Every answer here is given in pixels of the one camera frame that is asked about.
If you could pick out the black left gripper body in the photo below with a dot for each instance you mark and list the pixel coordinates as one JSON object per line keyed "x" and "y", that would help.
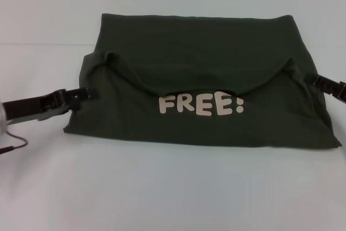
{"x": 23, "y": 106}

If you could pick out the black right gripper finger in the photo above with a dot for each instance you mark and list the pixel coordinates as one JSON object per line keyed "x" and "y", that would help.
{"x": 331, "y": 87}

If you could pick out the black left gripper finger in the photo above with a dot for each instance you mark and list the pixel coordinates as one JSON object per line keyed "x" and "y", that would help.
{"x": 67, "y": 98}

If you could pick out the dark green shirt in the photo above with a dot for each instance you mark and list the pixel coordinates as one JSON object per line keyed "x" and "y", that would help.
{"x": 194, "y": 128}

